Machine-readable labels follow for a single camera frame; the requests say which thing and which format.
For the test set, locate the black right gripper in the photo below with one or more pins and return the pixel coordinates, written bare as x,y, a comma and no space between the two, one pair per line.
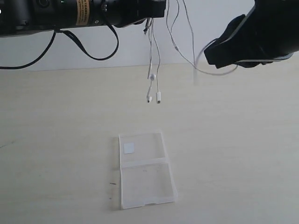
268,32

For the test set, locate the yellow warning label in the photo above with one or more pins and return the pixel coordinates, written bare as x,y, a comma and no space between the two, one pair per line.
83,12

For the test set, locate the clear plastic storage case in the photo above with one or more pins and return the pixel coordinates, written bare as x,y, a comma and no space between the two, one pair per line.
146,176

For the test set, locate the white square sticker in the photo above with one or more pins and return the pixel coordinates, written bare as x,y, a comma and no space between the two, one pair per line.
128,148

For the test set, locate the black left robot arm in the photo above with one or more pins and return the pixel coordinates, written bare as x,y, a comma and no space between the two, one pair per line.
26,17

